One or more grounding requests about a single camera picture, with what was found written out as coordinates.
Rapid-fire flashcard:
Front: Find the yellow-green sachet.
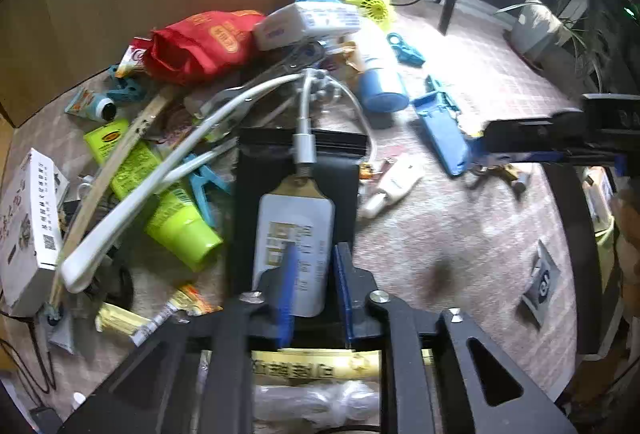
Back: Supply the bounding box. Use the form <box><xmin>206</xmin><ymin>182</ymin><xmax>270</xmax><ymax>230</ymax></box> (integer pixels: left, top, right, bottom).
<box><xmin>84</xmin><ymin>119</ymin><xmax>132</xmax><ymax>165</ymax></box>

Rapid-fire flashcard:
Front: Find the yellow long box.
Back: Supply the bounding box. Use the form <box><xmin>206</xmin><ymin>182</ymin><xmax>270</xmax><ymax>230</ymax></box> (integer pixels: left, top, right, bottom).
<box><xmin>250</xmin><ymin>348</ymin><xmax>435</xmax><ymax>382</ymax></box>

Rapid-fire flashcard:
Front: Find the long white plastic shoehorn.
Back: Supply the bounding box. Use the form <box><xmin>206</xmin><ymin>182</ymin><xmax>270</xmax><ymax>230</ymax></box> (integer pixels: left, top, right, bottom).
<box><xmin>59</xmin><ymin>73</ymin><xmax>306</xmax><ymax>294</ymax></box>

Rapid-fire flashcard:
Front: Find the small orange packet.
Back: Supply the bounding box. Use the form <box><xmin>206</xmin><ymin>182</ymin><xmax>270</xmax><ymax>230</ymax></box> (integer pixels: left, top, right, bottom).
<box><xmin>325</xmin><ymin>39</ymin><xmax>368</xmax><ymax>75</ymax></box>

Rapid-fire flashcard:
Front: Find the blue clothespin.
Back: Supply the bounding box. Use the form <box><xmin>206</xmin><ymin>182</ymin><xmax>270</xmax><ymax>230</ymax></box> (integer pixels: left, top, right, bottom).
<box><xmin>107</xmin><ymin>64</ymin><xmax>151</xmax><ymax>104</ymax></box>
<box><xmin>385</xmin><ymin>33</ymin><xmax>427</xmax><ymax>67</ymax></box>
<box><xmin>182</xmin><ymin>154</ymin><xmax>233</xmax><ymax>230</ymax></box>
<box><xmin>424</xmin><ymin>75</ymin><xmax>458</xmax><ymax>105</ymax></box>

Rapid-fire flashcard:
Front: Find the small white tube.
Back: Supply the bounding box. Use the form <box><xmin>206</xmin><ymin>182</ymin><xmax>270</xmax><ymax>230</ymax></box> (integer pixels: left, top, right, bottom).
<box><xmin>360</xmin><ymin>159</ymin><xmax>426</xmax><ymax>219</ymax></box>

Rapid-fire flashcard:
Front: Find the white usb cable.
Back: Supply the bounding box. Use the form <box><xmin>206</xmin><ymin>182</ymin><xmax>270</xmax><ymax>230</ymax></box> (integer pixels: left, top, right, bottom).
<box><xmin>287</xmin><ymin>68</ymin><xmax>379</xmax><ymax>177</ymax></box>

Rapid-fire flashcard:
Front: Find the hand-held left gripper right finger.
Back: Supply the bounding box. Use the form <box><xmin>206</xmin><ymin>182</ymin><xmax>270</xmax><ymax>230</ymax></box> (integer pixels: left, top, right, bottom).
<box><xmin>332</xmin><ymin>241</ymin><xmax>578</xmax><ymax>434</ymax></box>

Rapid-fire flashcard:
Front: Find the white blue carton box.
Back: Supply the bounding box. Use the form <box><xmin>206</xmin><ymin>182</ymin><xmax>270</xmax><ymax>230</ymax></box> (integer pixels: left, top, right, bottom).
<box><xmin>252</xmin><ymin>1</ymin><xmax>361</xmax><ymax>52</ymax></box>

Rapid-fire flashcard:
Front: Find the potted plant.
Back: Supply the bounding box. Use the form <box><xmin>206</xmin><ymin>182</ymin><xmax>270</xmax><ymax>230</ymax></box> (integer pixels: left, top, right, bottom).
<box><xmin>495</xmin><ymin>0</ymin><xmax>606</xmax><ymax>87</ymax></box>

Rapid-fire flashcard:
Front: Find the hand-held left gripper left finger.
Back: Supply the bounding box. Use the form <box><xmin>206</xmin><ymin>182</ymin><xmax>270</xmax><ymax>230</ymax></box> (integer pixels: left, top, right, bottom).
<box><xmin>60</xmin><ymin>241</ymin><xmax>303</xmax><ymax>434</ymax></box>

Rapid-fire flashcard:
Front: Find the small tube black cap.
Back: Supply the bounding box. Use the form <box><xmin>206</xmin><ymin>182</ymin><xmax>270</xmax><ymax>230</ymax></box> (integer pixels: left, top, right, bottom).
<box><xmin>64</xmin><ymin>88</ymin><xmax>117</xmax><ymax>122</ymax></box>

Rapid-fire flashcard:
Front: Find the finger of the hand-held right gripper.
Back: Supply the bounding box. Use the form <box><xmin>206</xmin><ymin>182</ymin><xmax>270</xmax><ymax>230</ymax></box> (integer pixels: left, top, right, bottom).
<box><xmin>469</xmin><ymin>140</ymin><xmax>628</xmax><ymax>176</ymax></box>
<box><xmin>482</xmin><ymin>110</ymin><xmax>586</xmax><ymax>152</ymax></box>

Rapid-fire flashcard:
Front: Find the small clear plastic bottle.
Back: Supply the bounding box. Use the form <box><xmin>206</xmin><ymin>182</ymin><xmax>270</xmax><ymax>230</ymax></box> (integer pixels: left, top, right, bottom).
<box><xmin>252</xmin><ymin>379</ymin><xmax>381</xmax><ymax>430</ymax></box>

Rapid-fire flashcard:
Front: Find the orange print sachet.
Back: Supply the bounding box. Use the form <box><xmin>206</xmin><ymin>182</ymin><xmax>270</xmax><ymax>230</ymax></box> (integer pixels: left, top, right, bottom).
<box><xmin>131</xmin><ymin>284</ymin><xmax>221</xmax><ymax>347</ymax></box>

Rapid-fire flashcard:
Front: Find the red white sachet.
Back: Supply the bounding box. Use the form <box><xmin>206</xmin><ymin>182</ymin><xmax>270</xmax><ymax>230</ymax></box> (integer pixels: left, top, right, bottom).
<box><xmin>116</xmin><ymin>38</ymin><xmax>153</xmax><ymax>80</ymax></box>

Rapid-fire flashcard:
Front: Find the pale yellow wrapped bar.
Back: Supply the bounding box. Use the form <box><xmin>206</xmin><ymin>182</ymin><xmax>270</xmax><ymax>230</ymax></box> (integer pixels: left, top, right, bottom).
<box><xmin>95</xmin><ymin>301</ymin><xmax>151</xmax><ymax>340</ymax></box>

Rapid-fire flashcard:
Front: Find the green tube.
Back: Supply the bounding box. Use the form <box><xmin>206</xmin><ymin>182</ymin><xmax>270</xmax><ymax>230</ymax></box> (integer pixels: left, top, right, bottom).
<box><xmin>110</xmin><ymin>139</ymin><xmax>223</xmax><ymax>271</ymax></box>

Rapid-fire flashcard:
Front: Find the blue phone stand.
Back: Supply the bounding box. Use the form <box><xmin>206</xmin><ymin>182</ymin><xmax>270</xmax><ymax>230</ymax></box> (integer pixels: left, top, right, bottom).
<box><xmin>411</xmin><ymin>91</ymin><xmax>473</xmax><ymax>177</ymax></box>

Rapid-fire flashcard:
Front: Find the white power bank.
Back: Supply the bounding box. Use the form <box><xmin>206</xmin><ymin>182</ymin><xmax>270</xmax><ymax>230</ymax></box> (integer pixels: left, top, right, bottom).
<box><xmin>251</xmin><ymin>176</ymin><xmax>336</xmax><ymax>317</ymax></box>

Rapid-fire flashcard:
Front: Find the red bag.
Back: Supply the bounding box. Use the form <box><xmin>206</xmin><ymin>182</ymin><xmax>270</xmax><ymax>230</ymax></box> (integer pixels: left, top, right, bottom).
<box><xmin>142</xmin><ymin>9</ymin><xmax>266</xmax><ymax>87</ymax></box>

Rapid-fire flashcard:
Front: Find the white blue bottle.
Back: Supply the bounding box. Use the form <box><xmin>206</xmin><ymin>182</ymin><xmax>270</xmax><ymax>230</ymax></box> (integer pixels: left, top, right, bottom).
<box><xmin>350</xmin><ymin>21</ymin><xmax>410</xmax><ymax>112</ymax></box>

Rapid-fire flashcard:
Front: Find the long wooden stick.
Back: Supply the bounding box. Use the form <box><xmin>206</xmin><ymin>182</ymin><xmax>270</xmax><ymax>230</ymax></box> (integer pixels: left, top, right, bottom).
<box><xmin>47</xmin><ymin>94</ymin><xmax>173</xmax><ymax>315</ymax></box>

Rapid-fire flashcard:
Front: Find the checked cloth desktop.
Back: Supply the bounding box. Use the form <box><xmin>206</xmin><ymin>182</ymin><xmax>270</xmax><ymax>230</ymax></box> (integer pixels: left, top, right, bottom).
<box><xmin>0</xmin><ymin>0</ymin><xmax>601</xmax><ymax>434</ymax></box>

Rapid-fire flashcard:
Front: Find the black pouch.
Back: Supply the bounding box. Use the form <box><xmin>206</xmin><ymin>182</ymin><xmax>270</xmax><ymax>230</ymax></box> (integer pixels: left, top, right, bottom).
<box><xmin>227</xmin><ymin>128</ymin><xmax>371</xmax><ymax>350</ymax></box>

